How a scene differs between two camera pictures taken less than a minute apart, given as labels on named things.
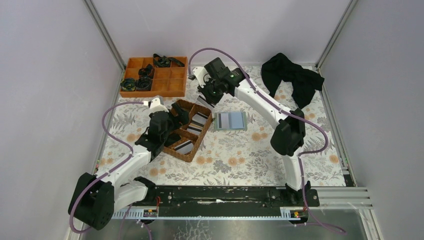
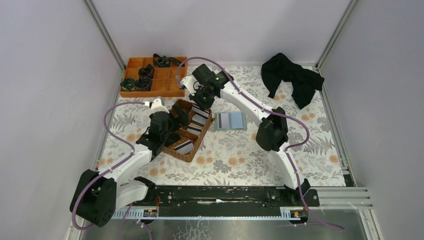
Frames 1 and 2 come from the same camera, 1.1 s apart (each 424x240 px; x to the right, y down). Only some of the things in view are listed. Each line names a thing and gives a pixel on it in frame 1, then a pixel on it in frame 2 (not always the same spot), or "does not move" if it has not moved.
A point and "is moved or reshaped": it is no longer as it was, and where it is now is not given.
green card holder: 230,121 does not move
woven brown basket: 191,135 does not move
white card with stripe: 205,102 is moved or reshaped
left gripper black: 170,117 does not move
